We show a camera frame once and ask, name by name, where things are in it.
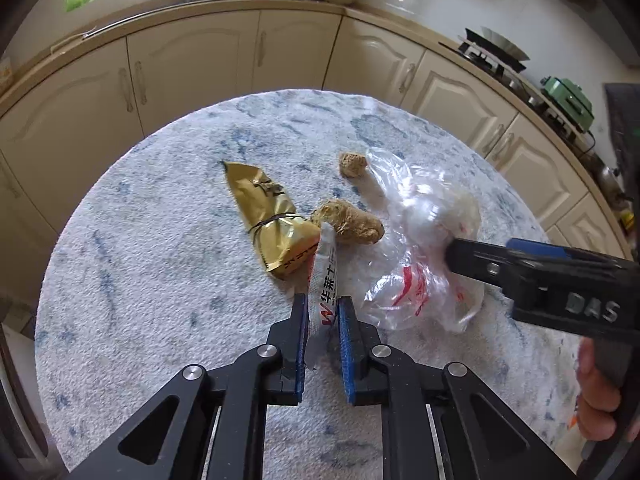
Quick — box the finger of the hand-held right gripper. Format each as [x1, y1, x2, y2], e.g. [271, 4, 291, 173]
[506, 238, 626, 261]
[444, 236, 516, 301]

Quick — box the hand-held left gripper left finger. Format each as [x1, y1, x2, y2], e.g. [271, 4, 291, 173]
[65, 292, 308, 480]

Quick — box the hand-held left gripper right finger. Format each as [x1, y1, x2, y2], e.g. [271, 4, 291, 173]
[337, 296, 576, 480]

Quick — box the white wrapper strip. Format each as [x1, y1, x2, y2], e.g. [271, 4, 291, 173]
[306, 223, 342, 371]

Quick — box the clear plastic bag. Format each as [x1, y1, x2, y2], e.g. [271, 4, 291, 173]
[362, 147, 485, 333]

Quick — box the large ginger piece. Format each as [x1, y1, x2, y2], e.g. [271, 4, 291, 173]
[311, 200, 386, 245]

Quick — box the person's right hand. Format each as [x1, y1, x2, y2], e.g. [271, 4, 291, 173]
[575, 340, 621, 443]

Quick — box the cream cabinet door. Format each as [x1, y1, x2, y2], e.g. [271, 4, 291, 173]
[412, 50, 521, 158]
[252, 10, 343, 96]
[324, 15, 426, 111]
[0, 37, 146, 211]
[126, 10, 262, 136]
[487, 112, 593, 228]

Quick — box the gold foil wrapper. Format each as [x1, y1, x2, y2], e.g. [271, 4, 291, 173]
[222, 161, 322, 280]

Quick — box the green electric cooker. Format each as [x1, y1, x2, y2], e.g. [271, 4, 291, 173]
[542, 76, 596, 131]

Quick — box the small ginger piece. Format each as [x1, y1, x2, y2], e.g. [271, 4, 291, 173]
[339, 152, 369, 178]

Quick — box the black gas stove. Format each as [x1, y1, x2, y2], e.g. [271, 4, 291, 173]
[457, 27, 576, 131]

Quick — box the cream kitchen cabinet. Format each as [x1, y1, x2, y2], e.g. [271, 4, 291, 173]
[0, 0, 636, 311]

